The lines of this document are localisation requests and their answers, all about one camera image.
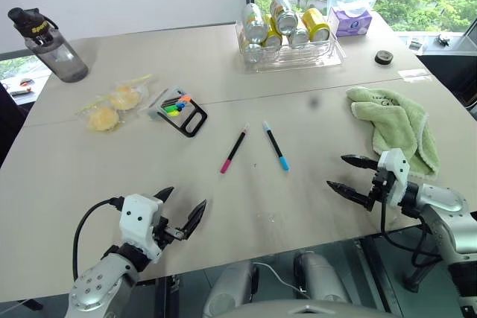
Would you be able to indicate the purple tissue box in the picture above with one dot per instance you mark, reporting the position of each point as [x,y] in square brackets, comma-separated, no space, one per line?
[350,23]

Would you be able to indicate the silver can pale label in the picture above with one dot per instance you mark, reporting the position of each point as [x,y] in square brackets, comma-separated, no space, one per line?
[252,50]
[284,14]
[299,37]
[254,22]

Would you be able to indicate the black pen with blue caps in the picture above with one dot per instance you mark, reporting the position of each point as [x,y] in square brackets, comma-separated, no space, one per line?
[275,146]

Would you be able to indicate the green towel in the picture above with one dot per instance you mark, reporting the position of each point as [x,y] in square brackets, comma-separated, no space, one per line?
[398,124]

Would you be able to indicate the grey water bottle black lid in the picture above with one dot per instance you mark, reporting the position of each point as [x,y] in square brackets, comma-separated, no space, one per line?
[56,53]

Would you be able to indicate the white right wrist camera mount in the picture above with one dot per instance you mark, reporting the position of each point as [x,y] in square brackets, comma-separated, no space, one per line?
[394,176]

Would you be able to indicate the black pen with pink caps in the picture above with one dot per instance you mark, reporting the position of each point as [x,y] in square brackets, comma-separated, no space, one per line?
[234,148]

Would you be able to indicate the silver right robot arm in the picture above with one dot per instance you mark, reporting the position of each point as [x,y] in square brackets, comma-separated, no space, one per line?
[447,217]

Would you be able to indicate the bagged yellow bread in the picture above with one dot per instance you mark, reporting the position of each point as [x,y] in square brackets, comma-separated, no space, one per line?
[124,97]
[102,118]

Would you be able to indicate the yellow drink can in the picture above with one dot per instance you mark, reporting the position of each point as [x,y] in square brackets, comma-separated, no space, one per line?
[273,35]
[316,24]

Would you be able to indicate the black table frame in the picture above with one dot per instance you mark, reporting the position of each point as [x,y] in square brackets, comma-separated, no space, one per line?
[374,269]

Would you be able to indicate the clear plastic can tray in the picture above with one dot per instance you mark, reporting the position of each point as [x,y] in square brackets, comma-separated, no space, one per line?
[298,59]

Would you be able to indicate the black tape roll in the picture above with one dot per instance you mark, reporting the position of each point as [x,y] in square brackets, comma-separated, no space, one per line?
[384,57]

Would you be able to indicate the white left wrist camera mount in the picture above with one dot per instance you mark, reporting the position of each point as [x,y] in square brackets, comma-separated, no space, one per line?
[138,221]

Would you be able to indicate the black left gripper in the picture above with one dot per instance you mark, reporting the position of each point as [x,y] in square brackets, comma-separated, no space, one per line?
[167,234]

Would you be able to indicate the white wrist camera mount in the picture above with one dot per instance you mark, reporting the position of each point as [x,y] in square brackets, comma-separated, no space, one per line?
[394,176]
[138,221]

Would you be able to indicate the black furniture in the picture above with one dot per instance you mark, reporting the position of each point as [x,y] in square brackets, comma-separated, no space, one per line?
[451,72]

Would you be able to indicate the silver robot leg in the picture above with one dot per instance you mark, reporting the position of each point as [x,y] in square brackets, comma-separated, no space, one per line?
[318,275]
[229,288]

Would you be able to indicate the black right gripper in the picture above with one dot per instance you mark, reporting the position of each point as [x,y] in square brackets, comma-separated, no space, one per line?
[380,185]

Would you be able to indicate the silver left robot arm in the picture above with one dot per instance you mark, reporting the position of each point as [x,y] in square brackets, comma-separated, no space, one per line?
[93,288]

